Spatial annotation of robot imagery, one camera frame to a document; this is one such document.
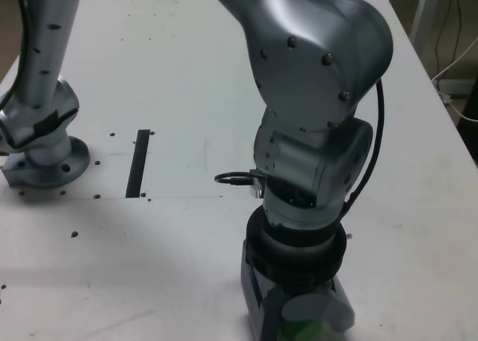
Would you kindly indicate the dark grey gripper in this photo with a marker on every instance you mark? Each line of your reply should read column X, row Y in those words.
column 306, row 288

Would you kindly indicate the green cube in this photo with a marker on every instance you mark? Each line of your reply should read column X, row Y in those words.
column 310, row 331

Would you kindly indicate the black tape strip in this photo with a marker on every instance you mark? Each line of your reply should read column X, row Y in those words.
column 136, row 169

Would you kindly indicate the white furniture leg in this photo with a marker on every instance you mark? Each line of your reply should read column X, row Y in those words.
column 420, row 9

